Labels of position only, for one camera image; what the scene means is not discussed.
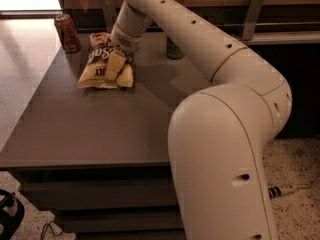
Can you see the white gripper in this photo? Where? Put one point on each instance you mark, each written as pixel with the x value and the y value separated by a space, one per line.
pixel 124 43

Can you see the brown Late July chip bag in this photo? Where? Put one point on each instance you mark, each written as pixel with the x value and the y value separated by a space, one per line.
pixel 93 74

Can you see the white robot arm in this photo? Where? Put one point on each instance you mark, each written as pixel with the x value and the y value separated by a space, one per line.
pixel 217 135

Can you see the red soda can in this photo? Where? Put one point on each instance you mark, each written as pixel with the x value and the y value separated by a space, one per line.
pixel 67 33

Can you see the green soda can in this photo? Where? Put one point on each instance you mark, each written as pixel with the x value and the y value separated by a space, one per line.
pixel 172 50

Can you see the grey drawer cabinet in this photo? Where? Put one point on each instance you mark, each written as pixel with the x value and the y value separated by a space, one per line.
pixel 98 159

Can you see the black chair base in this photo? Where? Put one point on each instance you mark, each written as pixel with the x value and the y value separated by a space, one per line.
pixel 11 214

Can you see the white power strip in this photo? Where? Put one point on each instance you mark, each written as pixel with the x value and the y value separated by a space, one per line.
pixel 278 191

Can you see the horizontal metal rail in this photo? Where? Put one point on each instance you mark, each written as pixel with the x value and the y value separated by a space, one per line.
pixel 235 28

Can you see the left metal wall bracket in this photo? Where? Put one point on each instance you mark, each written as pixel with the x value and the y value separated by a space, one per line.
pixel 109 13

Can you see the metal wall bracket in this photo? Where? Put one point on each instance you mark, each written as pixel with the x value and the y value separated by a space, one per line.
pixel 250 20
pixel 109 13

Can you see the right metal wall bracket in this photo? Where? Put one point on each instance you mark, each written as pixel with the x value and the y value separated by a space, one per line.
pixel 250 20

